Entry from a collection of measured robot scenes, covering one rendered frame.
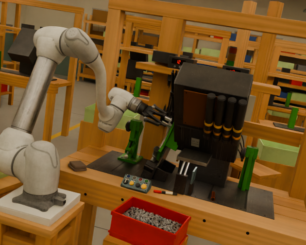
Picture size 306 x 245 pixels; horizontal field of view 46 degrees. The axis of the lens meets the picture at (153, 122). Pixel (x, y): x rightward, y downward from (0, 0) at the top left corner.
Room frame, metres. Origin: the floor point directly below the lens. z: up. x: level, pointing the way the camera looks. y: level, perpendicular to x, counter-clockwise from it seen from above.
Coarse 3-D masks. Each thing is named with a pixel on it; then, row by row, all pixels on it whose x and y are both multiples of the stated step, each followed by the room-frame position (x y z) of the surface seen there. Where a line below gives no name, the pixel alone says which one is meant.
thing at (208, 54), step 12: (144, 36) 9.27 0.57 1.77; (192, 36) 8.94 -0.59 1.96; (204, 36) 8.94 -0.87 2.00; (216, 36) 8.92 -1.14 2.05; (252, 36) 8.79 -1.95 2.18; (156, 48) 9.09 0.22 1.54; (192, 48) 8.97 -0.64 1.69; (204, 48) 8.94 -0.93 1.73; (216, 60) 8.82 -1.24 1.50; (252, 60) 9.14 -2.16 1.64; (252, 72) 8.71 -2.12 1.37; (132, 84) 9.65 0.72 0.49
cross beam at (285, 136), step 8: (248, 128) 2.34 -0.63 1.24; (256, 128) 2.33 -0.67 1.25; (264, 128) 2.31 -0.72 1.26; (272, 128) 2.30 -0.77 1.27; (280, 128) 2.32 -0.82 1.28; (256, 136) 2.32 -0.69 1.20; (264, 136) 2.31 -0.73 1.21; (272, 136) 2.30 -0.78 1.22; (280, 136) 2.29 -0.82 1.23; (288, 136) 2.28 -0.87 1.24; (296, 136) 2.26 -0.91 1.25; (288, 144) 2.27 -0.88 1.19; (296, 144) 2.26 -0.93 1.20
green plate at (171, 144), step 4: (172, 124) 2.00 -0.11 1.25; (172, 128) 2.00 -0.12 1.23; (172, 132) 2.01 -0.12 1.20; (168, 136) 2.00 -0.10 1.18; (172, 136) 2.01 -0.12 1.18; (168, 140) 2.01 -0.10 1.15; (172, 140) 2.01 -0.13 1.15; (164, 144) 2.00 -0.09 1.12; (168, 144) 2.01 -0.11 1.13; (172, 144) 2.00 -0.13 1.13; (176, 144) 2.00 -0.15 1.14; (164, 148) 2.05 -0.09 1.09; (172, 148) 2.00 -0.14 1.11; (176, 148) 2.00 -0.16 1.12
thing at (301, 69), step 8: (248, 48) 11.05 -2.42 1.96; (296, 56) 10.81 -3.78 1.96; (304, 56) 10.82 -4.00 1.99; (280, 64) 10.97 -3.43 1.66; (288, 64) 10.93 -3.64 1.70; (296, 64) 11.27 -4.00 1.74; (296, 72) 10.79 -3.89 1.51; (304, 72) 10.75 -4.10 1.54; (296, 88) 10.77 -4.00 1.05; (304, 88) 10.73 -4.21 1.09; (280, 96) 10.91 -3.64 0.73; (296, 96) 10.83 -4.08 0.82; (304, 96) 10.80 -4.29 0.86; (304, 104) 10.71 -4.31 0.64
